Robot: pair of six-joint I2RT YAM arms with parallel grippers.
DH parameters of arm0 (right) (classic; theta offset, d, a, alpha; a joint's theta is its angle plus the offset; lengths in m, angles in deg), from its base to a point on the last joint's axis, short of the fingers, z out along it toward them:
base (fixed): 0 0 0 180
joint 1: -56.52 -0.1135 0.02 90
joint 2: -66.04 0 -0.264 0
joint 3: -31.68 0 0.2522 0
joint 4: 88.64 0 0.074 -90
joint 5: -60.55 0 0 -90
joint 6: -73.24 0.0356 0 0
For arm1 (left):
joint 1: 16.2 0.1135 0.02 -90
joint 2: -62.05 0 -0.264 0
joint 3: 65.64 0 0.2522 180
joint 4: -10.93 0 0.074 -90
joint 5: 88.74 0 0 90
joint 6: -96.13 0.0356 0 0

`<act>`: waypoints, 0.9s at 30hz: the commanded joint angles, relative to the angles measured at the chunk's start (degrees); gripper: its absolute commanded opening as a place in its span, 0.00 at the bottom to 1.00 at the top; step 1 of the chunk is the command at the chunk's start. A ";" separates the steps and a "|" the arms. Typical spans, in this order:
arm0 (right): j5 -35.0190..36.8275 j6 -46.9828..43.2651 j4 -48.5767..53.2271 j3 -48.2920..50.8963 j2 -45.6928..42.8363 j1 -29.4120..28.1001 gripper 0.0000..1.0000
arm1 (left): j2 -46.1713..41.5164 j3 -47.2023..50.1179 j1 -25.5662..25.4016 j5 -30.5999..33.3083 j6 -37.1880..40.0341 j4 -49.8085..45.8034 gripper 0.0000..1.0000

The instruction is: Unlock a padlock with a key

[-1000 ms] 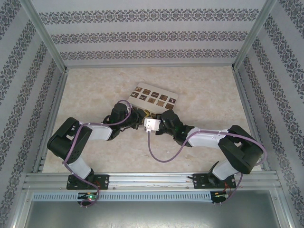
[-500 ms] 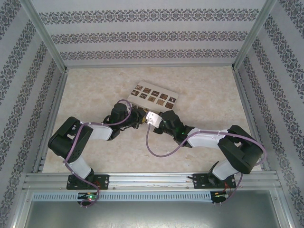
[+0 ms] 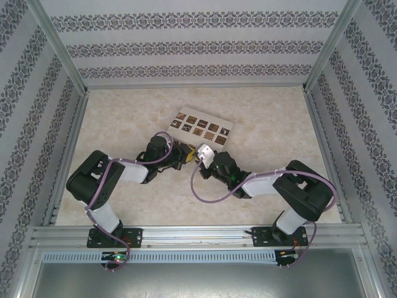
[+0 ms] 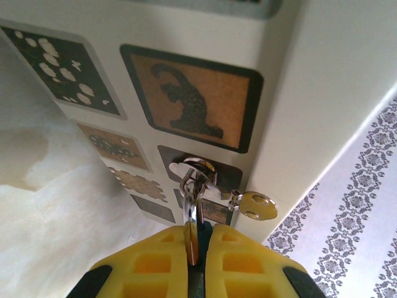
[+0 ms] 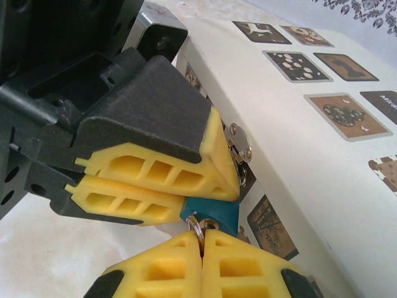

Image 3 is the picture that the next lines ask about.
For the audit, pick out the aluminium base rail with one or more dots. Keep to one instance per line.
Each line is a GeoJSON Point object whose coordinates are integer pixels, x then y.
{"type": "Point", "coordinates": [198, 232]}

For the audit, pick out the aluminium table side rail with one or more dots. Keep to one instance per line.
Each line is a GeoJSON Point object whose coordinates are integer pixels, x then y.
{"type": "Point", "coordinates": [317, 124]}
{"type": "Point", "coordinates": [76, 124]}

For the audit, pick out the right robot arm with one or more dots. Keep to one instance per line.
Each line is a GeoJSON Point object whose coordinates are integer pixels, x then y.
{"type": "Point", "coordinates": [260, 186]}

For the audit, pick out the grey metal shelf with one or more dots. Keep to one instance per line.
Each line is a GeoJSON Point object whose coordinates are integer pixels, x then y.
{"type": "Point", "coordinates": [198, 279]}

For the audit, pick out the white box with brown pictures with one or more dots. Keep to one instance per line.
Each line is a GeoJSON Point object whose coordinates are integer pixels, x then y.
{"type": "Point", "coordinates": [201, 124]}

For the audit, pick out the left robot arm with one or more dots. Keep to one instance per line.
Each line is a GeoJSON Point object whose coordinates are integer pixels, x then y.
{"type": "Point", "coordinates": [133, 172]}

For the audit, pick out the aluminium frame post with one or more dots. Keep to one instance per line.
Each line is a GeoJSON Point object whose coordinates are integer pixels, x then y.
{"type": "Point", "coordinates": [332, 43]}
{"type": "Point", "coordinates": [57, 43]}

